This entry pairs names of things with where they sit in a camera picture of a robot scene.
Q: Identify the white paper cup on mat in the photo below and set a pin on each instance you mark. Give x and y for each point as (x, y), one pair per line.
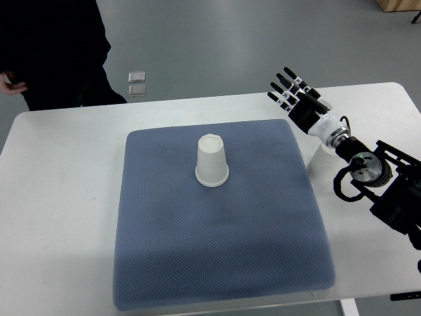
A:
(211, 168)

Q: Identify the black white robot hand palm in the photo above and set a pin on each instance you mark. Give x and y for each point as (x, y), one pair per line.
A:
(311, 122)

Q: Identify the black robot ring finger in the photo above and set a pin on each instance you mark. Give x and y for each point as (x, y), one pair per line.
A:
(285, 95)

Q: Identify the wooden box corner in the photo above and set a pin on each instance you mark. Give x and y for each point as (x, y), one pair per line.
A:
(389, 6)

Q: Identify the upper metal floor plate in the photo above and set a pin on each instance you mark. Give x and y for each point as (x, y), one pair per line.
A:
(136, 76)

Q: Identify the person in black clothes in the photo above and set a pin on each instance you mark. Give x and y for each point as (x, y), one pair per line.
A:
(58, 48)

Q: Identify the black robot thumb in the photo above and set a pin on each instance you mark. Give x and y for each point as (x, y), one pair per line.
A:
(316, 105)

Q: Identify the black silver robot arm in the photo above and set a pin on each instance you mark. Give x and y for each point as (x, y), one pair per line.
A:
(388, 177)

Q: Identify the black tripod foot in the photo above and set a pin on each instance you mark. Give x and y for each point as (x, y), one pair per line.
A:
(415, 19)

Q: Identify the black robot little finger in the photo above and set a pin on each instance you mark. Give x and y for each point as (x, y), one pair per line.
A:
(283, 104)

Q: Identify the black table control panel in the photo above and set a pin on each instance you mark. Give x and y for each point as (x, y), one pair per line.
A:
(405, 296)

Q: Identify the person's bare hand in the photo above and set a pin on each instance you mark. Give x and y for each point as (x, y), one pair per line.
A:
(9, 85)

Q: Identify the blue textured cushion mat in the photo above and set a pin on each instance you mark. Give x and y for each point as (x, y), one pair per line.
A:
(258, 234)

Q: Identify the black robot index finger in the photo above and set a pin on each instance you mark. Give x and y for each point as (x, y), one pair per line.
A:
(298, 80)

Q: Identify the white table leg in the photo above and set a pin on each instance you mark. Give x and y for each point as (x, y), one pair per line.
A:
(349, 307)

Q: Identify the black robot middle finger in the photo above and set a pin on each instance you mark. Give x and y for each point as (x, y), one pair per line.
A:
(290, 86)

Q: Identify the white paper cup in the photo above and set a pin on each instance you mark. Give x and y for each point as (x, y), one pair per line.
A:
(323, 166)
(211, 168)

